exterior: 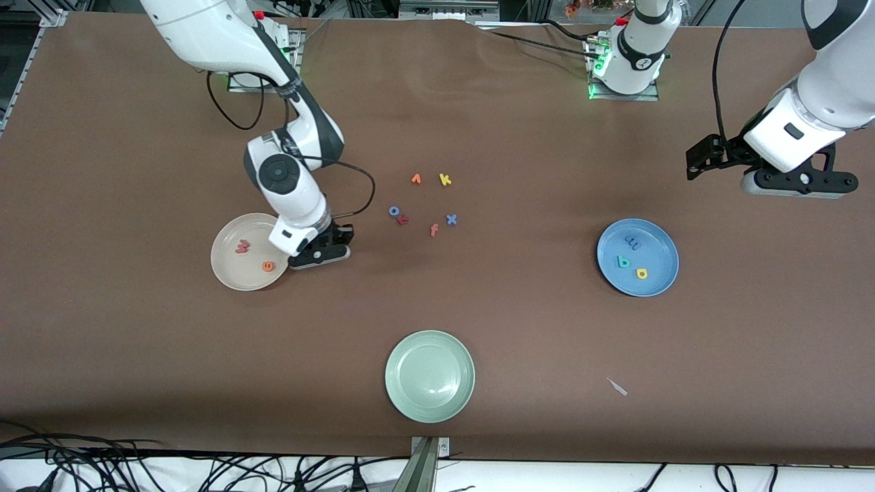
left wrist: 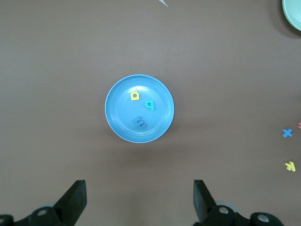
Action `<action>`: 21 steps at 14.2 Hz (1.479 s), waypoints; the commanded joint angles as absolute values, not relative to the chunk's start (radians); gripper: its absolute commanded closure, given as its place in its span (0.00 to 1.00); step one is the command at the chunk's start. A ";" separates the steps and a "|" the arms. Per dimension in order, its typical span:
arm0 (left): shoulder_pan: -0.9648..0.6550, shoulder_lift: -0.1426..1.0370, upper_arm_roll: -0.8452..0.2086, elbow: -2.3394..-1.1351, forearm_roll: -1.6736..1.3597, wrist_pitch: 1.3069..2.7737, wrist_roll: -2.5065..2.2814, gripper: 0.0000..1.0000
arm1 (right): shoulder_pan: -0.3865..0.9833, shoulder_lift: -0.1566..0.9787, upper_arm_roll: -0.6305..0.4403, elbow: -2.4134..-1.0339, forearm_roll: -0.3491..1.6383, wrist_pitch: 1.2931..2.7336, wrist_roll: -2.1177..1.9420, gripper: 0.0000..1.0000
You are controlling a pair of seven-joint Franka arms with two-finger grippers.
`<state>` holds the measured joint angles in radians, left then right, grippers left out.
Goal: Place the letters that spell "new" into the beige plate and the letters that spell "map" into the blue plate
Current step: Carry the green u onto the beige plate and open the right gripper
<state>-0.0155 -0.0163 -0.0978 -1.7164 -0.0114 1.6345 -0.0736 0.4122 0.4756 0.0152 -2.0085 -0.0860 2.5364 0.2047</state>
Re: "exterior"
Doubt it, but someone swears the beige brown plate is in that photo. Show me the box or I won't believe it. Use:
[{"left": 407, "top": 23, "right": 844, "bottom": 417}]
[{"left": 211, "top": 213, "right": 293, "bottom": 292}]

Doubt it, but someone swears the blue plate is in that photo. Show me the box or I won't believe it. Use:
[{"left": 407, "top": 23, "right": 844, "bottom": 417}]
[{"left": 597, "top": 218, "right": 680, "bottom": 297}]

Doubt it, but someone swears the green plate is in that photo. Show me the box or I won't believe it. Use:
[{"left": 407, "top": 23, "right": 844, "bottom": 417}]
[{"left": 385, "top": 330, "right": 476, "bottom": 424}]

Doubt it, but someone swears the orange brown object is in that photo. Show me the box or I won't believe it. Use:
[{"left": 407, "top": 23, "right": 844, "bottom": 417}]
[{"left": 564, "top": 0, "right": 617, "bottom": 18}]

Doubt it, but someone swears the brown table cover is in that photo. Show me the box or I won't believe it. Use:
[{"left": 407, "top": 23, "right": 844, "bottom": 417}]
[{"left": 0, "top": 12, "right": 875, "bottom": 467}]

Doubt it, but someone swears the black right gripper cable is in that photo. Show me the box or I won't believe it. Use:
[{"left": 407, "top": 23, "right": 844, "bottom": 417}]
[{"left": 291, "top": 154, "right": 377, "bottom": 221}]

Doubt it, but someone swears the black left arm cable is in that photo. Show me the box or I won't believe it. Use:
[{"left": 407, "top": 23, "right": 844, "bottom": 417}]
[{"left": 712, "top": 0, "right": 749, "bottom": 150}]

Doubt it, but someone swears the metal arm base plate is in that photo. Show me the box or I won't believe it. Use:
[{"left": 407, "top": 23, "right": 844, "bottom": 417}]
[
  {"left": 228, "top": 30, "right": 302, "bottom": 94},
  {"left": 586, "top": 38, "right": 661, "bottom": 103}
]

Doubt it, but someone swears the black right arm cable loop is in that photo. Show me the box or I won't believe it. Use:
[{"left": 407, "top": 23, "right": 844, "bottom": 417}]
[{"left": 206, "top": 68, "right": 266, "bottom": 132}]

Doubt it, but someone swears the black cable to arm base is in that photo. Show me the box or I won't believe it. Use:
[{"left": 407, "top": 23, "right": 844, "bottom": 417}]
[
  {"left": 487, "top": 30, "right": 597, "bottom": 59},
  {"left": 540, "top": 19, "right": 597, "bottom": 44}
]

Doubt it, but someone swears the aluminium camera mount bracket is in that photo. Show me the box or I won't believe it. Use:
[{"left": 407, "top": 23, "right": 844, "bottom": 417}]
[{"left": 409, "top": 436, "right": 451, "bottom": 492}]

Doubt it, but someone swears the looped black floor cable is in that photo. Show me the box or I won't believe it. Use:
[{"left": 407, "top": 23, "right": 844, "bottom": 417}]
[{"left": 195, "top": 455, "right": 291, "bottom": 492}]

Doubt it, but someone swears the grey metal rail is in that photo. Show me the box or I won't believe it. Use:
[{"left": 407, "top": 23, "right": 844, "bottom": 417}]
[{"left": 399, "top": 0, "right": 500, "bottom": 21}]

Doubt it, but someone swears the tangled black floor cable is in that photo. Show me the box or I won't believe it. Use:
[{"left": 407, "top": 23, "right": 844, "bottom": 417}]
[{"left": 0, "top": 422, "right": 168, "bottom": 492}]

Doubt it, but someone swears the aluminium table edge rail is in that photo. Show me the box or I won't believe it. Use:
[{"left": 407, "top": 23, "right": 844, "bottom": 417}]
[{"left": 0, "top": 10, "right": 70, "bottom": 134}]

